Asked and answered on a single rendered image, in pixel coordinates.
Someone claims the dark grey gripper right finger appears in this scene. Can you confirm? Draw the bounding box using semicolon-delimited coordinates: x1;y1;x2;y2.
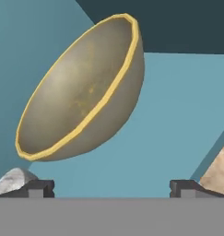
169;179;224;199

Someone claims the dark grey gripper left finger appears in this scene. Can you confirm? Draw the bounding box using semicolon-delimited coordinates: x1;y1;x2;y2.
0;179;55;199

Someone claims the grey bowl with yellow rim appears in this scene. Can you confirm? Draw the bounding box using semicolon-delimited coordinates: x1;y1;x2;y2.
15;12;146;162

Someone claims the mottled grey white rounded object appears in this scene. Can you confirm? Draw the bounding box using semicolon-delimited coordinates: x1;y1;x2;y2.
0;167;40;197

